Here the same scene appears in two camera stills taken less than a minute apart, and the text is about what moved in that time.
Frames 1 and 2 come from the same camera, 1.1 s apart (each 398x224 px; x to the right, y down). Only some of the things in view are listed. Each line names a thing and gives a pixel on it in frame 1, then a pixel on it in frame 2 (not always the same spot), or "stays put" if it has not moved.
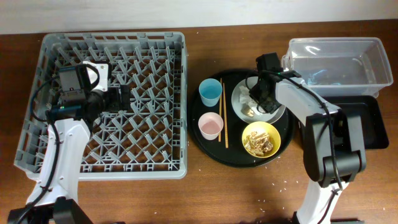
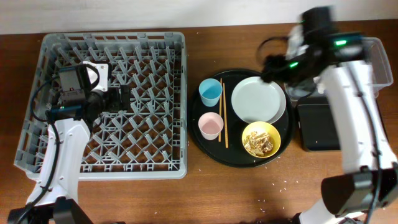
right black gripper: [255, 93] -> [288, 71]
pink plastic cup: [211, 124] stays put
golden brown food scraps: [259, 144] stays put
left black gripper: [115, 101] stays put
